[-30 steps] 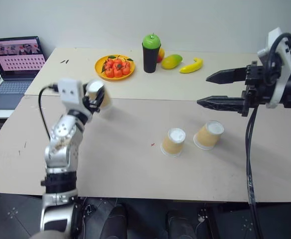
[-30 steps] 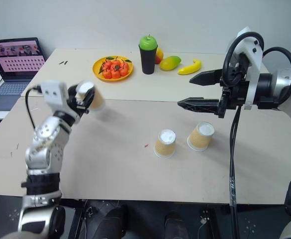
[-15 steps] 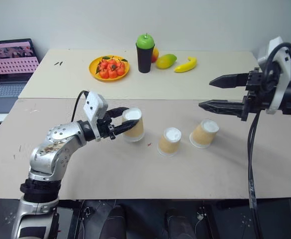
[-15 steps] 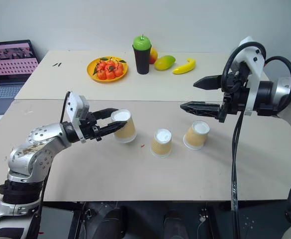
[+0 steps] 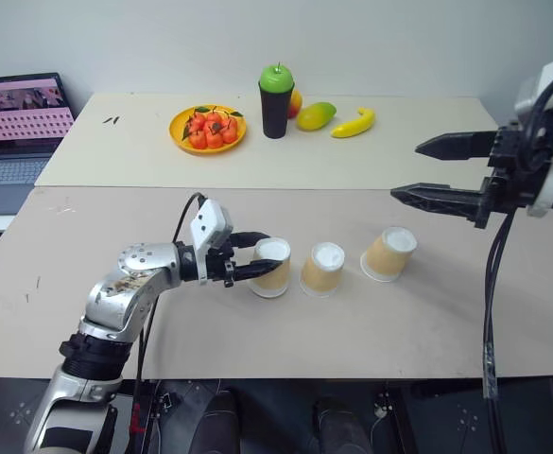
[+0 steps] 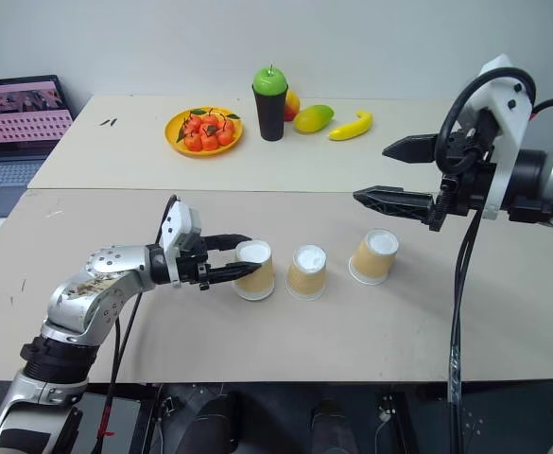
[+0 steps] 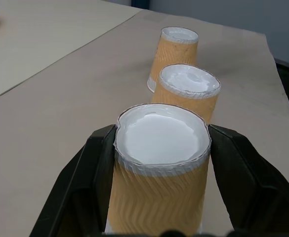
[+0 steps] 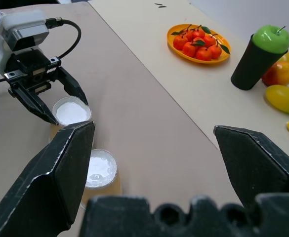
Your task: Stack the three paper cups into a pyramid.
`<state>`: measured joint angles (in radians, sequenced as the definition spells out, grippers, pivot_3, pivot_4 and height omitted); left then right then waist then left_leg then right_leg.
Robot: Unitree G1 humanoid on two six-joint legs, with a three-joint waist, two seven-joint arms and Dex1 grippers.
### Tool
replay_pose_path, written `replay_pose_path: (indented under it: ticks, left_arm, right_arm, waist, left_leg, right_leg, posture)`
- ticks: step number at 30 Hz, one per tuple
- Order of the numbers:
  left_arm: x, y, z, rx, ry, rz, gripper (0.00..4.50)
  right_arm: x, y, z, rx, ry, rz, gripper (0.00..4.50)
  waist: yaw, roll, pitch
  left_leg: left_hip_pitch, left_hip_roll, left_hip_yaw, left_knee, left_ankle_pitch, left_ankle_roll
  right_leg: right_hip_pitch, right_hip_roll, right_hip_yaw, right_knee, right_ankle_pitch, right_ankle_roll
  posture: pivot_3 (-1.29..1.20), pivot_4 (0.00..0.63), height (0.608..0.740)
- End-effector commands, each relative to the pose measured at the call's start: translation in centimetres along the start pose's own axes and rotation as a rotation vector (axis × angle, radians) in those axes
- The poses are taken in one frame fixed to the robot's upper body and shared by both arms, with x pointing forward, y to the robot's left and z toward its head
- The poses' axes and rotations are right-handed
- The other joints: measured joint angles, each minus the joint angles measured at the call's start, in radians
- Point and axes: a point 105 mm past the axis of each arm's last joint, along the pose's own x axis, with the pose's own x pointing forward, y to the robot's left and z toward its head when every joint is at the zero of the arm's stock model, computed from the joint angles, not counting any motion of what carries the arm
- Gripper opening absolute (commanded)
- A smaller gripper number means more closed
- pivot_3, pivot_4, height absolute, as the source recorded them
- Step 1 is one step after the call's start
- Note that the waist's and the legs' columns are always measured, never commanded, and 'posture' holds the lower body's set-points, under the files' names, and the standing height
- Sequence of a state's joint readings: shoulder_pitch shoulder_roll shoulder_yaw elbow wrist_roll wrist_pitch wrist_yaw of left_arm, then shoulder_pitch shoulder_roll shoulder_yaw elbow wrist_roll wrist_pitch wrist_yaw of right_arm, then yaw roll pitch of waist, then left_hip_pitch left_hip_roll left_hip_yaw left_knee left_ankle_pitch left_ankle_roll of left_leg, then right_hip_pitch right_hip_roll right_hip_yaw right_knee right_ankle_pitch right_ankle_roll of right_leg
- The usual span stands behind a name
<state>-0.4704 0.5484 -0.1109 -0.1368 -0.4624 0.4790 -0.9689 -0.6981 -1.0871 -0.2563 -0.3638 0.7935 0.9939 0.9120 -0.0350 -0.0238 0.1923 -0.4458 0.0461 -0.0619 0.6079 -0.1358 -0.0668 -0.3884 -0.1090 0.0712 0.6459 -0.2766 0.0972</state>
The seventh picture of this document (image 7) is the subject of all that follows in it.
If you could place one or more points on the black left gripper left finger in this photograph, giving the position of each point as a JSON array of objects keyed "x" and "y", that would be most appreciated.
[{"x": 77, "y": 187}]

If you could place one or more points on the ribbed orange paper cup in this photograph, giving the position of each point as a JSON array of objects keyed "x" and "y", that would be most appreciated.
[
  {"x": 176, "y": 53},
  {"x": 188, "y": 98},
  {"x": 156, "y": 185}
]

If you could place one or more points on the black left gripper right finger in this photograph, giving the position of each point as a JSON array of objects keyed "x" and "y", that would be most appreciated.
[{"x": 248, "y": 182}]

